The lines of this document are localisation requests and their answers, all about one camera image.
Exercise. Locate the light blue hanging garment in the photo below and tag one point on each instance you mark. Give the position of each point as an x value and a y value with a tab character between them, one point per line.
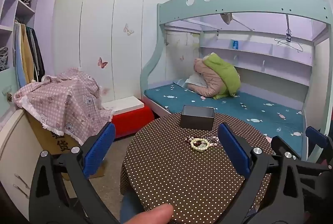
18	57

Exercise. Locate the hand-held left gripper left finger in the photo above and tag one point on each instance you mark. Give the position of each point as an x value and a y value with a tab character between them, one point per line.
100	146

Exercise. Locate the black square box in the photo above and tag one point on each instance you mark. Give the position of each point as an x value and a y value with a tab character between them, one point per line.
197	117

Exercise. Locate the white wardrobe doors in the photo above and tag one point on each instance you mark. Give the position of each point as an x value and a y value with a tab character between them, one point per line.
96	39

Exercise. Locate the green padded jacket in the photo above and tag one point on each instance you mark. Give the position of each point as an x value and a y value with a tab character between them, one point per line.
226	75

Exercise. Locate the person's left hand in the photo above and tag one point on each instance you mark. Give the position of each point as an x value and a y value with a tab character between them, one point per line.
158	215

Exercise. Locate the pink butterfly wall sticker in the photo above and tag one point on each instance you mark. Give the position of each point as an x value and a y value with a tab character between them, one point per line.
102	63

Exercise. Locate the white drawer cabinet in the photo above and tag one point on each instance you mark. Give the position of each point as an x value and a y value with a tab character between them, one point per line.
15	156

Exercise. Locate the pink checked bear blanket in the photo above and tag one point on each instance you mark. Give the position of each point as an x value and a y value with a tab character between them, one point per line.
62	101

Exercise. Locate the cardboard box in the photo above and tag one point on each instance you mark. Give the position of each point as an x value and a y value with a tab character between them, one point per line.
49	140

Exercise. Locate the dark hanging garments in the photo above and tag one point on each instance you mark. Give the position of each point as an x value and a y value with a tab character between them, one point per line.
37	54

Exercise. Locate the black hanging tag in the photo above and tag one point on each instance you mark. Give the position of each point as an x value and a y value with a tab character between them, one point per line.
288	36

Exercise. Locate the pale blue pillow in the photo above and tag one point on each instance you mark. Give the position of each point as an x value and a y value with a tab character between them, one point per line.
193	81

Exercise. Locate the teal bunk bed frame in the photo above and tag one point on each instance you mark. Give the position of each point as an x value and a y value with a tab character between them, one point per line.
179	8

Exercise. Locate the red storage stool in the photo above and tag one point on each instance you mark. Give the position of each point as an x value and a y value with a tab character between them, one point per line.
132	122

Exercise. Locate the person's blue trouser leg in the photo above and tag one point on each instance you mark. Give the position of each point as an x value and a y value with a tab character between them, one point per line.
130	208

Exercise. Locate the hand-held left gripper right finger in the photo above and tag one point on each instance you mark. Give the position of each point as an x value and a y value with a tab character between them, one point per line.
232	147

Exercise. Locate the white board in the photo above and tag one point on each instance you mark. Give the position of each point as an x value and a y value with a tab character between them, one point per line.
124	105

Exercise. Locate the small blue box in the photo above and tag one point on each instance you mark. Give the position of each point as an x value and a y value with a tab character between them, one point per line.
235	44

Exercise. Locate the lilac open shelving unit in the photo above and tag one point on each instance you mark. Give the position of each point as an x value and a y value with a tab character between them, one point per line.
26	9

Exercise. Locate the yellow hanging garment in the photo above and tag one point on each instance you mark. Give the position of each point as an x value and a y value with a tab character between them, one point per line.
27	57

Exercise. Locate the blue candy print mattress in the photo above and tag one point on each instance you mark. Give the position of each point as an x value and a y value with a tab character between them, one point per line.
249	114

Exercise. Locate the beige hanging cloth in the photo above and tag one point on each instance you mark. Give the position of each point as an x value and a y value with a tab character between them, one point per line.
226	18

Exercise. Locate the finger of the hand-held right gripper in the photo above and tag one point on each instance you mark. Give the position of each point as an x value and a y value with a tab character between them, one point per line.
316	136
279	144

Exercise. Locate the pale butterfly wall sticker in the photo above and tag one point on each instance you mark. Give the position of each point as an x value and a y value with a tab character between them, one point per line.
128	29

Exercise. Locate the brown polka dot tablecloth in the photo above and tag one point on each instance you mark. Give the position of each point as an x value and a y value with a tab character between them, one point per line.
182	177

